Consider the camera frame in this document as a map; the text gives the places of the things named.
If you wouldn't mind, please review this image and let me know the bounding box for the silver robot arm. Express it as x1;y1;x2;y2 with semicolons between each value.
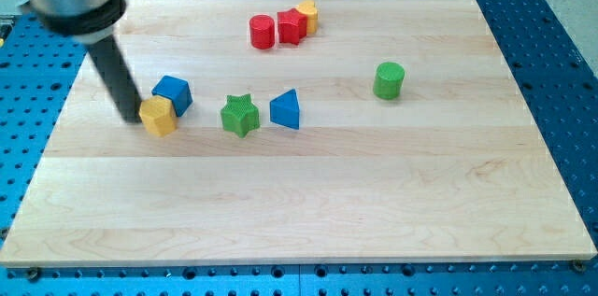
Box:
28;0;142;123

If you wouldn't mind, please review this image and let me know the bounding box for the green star block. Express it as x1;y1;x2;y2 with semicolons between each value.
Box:
221;93;260;138

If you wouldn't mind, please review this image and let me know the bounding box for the green cylinder block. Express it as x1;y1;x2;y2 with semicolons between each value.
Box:
373;62;406;100

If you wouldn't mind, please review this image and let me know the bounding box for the blue triangle block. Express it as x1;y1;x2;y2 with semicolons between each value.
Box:
270;89;300;130

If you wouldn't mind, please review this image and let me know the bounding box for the red star block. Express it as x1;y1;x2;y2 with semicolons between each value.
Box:
277;8;307;45

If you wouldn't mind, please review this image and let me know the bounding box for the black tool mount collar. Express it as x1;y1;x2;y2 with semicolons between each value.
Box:
36;0;127;36

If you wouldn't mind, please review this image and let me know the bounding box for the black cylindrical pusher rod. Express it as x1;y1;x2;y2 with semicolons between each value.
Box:
86;35;142;123

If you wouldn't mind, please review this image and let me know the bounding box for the light wooden board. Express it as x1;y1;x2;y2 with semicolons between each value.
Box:
1;0;596;268

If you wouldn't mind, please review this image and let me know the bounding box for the yellow hexagon block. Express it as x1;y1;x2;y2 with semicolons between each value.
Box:
139;95;178;137

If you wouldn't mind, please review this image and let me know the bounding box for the blue cube block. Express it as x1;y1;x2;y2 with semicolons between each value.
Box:
151;76;193;117

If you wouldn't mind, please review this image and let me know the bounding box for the red cylinder block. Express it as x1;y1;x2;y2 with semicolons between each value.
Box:
249;14;275;49

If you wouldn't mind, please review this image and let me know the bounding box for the yellow heart block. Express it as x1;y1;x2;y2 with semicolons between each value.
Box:
296;0;319;35

